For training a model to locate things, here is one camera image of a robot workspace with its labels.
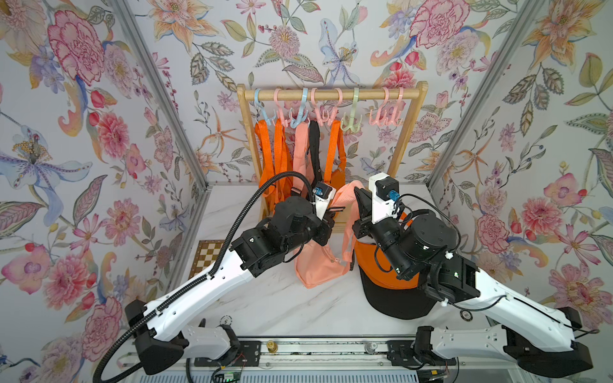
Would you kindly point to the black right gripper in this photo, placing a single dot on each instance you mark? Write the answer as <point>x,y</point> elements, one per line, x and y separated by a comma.
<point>373,229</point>

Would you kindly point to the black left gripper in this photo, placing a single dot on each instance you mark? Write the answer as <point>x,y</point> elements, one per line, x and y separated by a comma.
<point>324,225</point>

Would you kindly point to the orange waist bag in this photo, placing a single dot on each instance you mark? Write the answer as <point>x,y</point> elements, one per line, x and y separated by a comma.
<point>375,269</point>
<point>335,167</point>

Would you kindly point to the pink waist bag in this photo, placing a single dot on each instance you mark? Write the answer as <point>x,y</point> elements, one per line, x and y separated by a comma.
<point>317,264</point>

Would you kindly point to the black waist bag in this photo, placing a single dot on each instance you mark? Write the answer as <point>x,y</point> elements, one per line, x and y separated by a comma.
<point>399,304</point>
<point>314,147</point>

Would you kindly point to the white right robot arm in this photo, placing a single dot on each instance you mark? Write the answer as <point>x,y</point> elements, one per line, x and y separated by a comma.
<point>411,264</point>

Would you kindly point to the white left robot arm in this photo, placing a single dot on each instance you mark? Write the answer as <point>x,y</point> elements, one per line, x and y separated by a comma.
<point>170,336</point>

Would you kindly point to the green plastic hook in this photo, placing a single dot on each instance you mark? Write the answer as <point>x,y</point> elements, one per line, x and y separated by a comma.
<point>350,122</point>

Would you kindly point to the orange bag far left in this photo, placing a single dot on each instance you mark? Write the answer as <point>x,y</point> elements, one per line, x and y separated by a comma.
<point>276,159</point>

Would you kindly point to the pink plastic hook right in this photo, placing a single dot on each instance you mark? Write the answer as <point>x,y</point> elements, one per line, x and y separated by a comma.
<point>387,115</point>

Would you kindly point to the pink plastic hook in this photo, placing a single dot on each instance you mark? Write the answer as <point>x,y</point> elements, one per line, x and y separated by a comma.
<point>387,115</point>
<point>279,109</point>

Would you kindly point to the blue plastic hook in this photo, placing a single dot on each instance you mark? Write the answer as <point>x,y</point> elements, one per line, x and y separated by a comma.
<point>301,116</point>
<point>269,120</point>

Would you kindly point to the blue plastic hook far left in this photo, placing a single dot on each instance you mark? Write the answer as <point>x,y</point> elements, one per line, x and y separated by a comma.
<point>269,120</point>

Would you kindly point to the wooden hanging rack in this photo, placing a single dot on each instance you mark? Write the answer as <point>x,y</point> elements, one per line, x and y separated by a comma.
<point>416,97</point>

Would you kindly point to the wooden chessboard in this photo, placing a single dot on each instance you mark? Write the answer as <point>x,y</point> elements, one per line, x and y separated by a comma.
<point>205,255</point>

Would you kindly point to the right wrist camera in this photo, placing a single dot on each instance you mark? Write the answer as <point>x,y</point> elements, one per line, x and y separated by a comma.
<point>385,194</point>

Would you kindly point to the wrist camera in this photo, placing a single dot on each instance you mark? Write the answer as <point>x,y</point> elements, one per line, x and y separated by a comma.
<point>385,194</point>
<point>323,197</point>

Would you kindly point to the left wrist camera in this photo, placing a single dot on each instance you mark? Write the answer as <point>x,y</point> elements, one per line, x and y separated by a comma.
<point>323,197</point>

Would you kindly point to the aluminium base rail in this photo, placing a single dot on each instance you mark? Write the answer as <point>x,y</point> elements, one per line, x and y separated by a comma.
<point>334,359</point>

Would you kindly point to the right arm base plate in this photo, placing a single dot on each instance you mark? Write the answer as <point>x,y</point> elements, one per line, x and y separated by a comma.
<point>400,353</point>

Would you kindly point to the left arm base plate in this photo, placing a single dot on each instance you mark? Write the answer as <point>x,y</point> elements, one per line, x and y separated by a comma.
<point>247,354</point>

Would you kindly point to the aluminium corner post right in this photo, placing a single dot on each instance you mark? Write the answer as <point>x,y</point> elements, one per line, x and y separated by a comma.
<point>525,17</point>

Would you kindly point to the aluminium corner post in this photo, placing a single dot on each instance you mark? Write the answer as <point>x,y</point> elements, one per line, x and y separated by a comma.
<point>134,36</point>
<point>525,17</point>

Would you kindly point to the aluminium corner post left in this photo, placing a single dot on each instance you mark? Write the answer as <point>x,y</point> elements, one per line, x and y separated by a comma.
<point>134,36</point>

